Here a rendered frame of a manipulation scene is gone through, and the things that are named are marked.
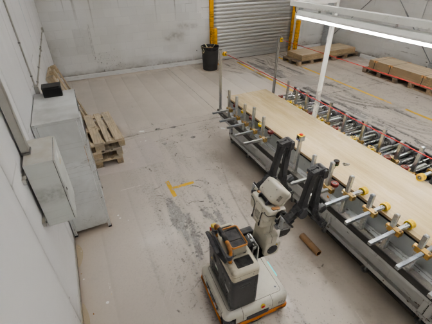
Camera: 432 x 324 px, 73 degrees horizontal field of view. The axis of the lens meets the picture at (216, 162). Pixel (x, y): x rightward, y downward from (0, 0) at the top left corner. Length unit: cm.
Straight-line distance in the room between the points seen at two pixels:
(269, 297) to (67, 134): 252
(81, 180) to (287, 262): 251
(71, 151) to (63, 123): 33
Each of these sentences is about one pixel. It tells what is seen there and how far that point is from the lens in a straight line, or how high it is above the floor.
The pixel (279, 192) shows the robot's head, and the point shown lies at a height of 137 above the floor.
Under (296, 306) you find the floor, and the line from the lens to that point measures 334.
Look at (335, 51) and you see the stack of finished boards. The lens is 1143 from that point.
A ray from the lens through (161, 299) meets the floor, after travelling 334.
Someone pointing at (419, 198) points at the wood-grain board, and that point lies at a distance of 351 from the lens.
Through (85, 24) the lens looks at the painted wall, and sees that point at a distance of 949.
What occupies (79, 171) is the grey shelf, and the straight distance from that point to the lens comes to 357.
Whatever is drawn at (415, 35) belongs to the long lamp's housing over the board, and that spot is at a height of 236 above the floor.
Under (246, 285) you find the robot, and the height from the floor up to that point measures 61.
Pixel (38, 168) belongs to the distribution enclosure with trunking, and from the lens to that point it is 247.
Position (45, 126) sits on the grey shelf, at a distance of 331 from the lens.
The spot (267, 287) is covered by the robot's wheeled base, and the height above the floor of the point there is 28.
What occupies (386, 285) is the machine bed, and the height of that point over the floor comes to 11.
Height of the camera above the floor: 283
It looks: 34 degrees down
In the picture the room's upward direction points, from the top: straight up
